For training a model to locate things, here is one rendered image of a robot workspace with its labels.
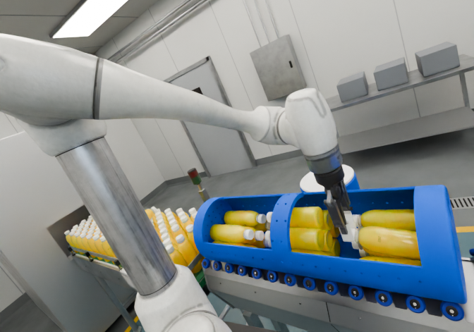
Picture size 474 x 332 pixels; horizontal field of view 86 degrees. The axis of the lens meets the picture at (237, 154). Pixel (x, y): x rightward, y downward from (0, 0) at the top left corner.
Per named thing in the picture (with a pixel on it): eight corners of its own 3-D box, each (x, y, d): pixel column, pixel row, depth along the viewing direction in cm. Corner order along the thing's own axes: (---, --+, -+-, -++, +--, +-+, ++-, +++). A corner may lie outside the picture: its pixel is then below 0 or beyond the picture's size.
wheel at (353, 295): (362, 285, 75) (363, 284, 76) (345, 283, 78) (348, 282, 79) (363, 302, 74) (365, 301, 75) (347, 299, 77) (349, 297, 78)
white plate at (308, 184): (293, 179, 146) (293, 181, 146) (312, 199, 119) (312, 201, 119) (336, 159, 146) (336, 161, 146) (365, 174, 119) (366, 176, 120)
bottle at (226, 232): (209, 242, 109) (242, 245, 98) (209, 225, 110) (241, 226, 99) (221, 238, 115) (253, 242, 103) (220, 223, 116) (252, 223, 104)
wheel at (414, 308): (423, 296, 65) (424, 294, 67) (403, 292, 68) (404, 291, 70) (427, 316, 64) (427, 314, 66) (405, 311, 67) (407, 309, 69)
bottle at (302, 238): (326, 247, 84) (278, 242, 96) (322, 225, 84) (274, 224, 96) (317, 254, 79) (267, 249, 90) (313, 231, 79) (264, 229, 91)
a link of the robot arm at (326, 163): (341, 137, 66) (347, 156, 68) (307, 143, 71) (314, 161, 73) (333, 154, 59) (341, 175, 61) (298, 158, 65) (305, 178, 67)
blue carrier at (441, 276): (473, 334, 57) (450, 229, 50) (209, 273, 113) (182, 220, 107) (460, 248, 78) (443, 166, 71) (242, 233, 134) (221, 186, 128)
